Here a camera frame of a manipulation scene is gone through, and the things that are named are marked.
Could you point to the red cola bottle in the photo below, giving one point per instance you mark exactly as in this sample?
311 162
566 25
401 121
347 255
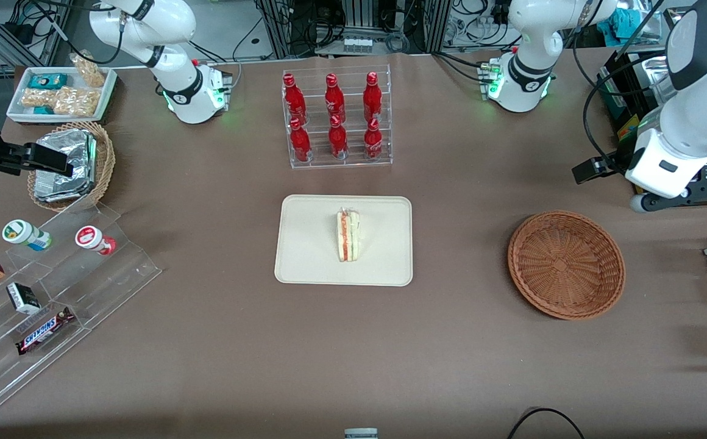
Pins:
337 140
333 96
293 96
300 142
372 96
373 141

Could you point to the small black white box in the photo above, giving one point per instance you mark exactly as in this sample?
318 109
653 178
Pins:
23 297

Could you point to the brown Snickers bar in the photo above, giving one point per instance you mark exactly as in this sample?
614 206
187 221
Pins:
44 330

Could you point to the round brown wicker basket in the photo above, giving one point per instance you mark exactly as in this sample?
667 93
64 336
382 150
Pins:
564 265

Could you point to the tan wicker basket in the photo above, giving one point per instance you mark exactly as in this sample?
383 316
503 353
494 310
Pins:
105 161

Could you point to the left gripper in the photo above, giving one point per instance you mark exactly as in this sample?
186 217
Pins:
617 164

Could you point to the triangle sandwich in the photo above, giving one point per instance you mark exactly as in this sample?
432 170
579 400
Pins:
347 238

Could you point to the clear acrylic bottle rack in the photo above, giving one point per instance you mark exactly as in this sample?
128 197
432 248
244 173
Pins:
353 163

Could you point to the grey object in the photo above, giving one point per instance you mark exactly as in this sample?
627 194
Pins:
361 433

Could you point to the white rectangular snack tray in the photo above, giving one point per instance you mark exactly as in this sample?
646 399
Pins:
17 108

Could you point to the white power strip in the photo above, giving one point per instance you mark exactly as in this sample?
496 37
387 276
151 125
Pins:
358 44

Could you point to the silver foil package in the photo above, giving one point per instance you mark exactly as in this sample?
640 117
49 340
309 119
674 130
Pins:
64 137

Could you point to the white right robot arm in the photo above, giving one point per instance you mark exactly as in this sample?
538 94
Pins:
170 73

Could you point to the white bottle with red cap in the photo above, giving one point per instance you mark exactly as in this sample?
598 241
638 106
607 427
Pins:
92 239

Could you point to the cream rectangular tray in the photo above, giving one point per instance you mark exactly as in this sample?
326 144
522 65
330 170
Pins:
305 241

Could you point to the clear bag of crackers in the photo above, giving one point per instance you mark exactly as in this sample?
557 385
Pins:
90 70
38 97
76 101

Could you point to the clear acrylic stepped stand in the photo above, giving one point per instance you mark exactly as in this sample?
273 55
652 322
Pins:
103 280

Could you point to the large teal snack packet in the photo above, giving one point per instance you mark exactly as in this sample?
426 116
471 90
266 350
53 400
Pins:
47 81

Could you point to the white bottle with green cap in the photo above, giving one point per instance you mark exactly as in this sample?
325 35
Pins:
24 235

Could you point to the small teal snack packet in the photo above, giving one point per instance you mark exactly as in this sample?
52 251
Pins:
44 110

